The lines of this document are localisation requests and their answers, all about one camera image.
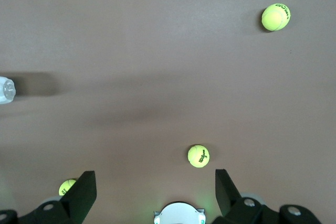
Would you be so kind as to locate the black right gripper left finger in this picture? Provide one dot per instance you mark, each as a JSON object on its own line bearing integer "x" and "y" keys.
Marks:
{"x": 81, "y": 197}

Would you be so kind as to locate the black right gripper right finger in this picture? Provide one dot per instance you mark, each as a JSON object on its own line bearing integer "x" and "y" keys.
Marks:
{"x": 227, "y": 195}

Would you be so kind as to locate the white blue tennis ball can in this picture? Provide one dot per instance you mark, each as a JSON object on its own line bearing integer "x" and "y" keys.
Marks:
{"x": 6, "y": 91}

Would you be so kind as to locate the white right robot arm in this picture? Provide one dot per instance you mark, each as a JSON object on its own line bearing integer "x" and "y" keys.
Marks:
{"x": 179, "y": 214}

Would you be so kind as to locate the yellow tennis ball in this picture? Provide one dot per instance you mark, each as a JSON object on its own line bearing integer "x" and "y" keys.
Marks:
{"x": 65, "y": 187}
{"x": 275, "y": 16}
{"x": 198, "y": 155}

